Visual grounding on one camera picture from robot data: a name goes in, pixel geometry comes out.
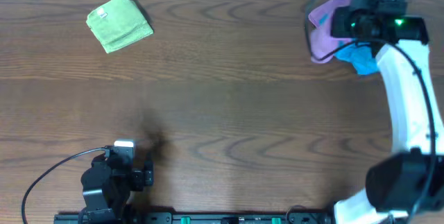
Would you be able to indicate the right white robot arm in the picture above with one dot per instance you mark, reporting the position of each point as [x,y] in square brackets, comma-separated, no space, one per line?
[410,181]

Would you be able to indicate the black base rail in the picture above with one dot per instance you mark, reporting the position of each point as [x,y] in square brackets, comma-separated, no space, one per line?
[170,218]

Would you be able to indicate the folded green cloth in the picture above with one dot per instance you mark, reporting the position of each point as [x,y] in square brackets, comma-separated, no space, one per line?
[118,24]

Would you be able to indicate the purple microfiber cloth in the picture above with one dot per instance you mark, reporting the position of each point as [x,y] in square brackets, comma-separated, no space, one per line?
[322,42]

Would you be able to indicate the crumpled blue cloth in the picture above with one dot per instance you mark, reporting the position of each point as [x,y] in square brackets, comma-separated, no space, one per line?
[360,57]

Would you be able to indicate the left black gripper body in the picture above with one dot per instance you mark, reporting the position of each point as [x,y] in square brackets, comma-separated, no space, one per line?
[148,174]

